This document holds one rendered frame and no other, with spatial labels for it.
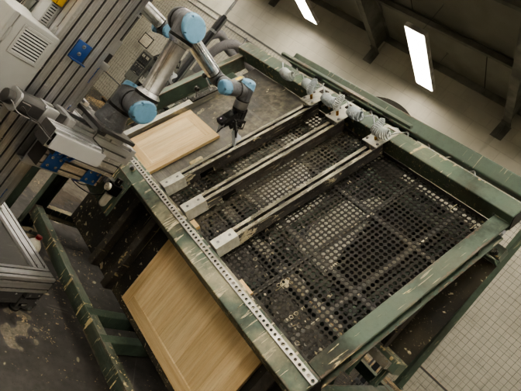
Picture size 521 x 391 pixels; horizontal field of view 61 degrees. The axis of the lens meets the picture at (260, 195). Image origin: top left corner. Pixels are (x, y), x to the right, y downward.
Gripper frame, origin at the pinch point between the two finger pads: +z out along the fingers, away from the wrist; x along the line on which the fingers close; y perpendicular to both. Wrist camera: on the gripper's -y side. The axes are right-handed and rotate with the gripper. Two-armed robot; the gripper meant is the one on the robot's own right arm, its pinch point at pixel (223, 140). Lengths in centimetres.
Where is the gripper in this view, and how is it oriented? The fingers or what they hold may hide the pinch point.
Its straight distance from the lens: 245.3
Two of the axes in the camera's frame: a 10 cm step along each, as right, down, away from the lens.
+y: 6.6, -1.4, 7.4
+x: -6.6, -5.9, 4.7
